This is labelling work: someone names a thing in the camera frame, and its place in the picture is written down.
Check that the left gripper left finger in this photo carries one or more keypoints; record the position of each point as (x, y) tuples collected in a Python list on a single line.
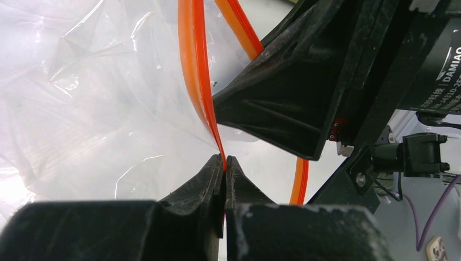
[(187, 224)]

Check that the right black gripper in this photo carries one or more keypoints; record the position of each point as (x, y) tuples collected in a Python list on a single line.
[(405, 55)]

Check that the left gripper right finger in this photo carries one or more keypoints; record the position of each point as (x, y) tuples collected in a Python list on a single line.
[(259, 229)]

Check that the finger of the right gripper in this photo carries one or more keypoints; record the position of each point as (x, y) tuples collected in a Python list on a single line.
[(300, 7)]

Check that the clear zip bag orange zipper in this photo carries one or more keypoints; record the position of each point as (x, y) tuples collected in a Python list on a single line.
[(94, 104)]

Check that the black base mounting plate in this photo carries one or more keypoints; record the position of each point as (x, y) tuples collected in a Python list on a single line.
[(351, 184)]

